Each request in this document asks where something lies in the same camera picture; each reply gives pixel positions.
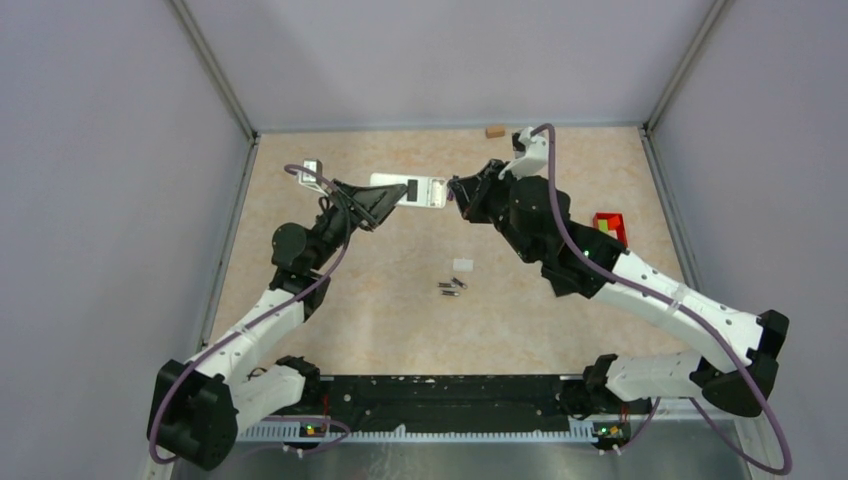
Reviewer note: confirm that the red plastic bin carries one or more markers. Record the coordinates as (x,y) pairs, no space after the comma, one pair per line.
(611,223)

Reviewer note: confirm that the white remote control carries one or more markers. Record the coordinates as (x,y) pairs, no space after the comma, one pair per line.
(421,191)

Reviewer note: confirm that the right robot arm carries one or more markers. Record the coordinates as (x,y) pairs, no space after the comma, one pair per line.
(724,345)

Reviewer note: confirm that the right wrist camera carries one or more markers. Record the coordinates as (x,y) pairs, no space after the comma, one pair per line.
(532,154)

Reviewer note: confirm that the white battery cover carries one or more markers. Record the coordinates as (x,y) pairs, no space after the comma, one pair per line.
(463,265)

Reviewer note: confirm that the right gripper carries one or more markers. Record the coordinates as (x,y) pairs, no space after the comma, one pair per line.
(472,193)

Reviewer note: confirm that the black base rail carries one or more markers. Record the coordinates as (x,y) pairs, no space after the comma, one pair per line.
(442,404)

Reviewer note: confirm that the small wooden block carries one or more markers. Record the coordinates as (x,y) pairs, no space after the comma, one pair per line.
(495,131)

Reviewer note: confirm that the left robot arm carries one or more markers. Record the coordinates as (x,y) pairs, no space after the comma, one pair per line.
(200,406)

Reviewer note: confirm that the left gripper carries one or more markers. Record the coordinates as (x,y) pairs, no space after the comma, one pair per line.
(371,205)

